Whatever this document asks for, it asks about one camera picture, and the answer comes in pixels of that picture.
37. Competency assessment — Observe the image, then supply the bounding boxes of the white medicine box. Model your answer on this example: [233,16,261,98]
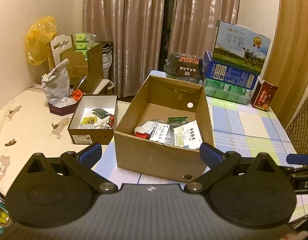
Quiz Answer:
[174,120,203,150]

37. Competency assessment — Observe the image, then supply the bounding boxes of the silver green foil pouch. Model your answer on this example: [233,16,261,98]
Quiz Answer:
[167,116,188,128]

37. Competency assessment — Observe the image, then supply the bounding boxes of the long white ointment box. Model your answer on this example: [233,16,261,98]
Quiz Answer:
[150,122,174,145]

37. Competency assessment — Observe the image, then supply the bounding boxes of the red candy packet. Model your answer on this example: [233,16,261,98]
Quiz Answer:
[134,132,151,140]

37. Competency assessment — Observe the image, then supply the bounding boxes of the white plastic spoon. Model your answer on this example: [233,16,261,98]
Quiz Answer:
[134,121,157,135]

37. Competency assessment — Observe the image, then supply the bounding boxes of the quilted olive chair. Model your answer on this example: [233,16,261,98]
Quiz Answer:
[285,96,308,154]

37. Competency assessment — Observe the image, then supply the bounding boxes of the shoe box with items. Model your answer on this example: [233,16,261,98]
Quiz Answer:
[68,94,117,145]

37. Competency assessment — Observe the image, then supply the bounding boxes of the red gift box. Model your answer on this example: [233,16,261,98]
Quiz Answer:
[251,81,278,112]

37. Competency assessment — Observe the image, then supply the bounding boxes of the green drink pack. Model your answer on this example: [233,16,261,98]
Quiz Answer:
[204,79,252,105]

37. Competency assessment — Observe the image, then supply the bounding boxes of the white snack bag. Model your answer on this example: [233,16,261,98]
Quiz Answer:
[41,59,76,108]

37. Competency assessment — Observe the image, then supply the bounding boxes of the blue milk carton box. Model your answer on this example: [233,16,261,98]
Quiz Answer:
[202,51,258,90]

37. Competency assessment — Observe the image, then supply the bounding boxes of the wooden door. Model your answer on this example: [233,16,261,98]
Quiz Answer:
[264,0,308,127]

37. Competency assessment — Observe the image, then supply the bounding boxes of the black Hongli box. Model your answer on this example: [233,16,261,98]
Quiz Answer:
[164,53,204,85]

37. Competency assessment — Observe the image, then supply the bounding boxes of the cow milk carton box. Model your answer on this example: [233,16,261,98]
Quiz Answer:
[211,21,271,75]

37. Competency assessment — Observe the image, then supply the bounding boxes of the white wooden chair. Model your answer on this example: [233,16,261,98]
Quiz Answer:
[46,34,74,70]

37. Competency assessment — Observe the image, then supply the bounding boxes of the green tissue packs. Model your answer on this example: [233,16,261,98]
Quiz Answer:
[75,33,93,58]

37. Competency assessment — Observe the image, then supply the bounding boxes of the yellow plastic bag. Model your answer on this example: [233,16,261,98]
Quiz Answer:
[25,16,58,66]

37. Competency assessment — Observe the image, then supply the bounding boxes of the beige curtain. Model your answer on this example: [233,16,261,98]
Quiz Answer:
[83,0,240,97]

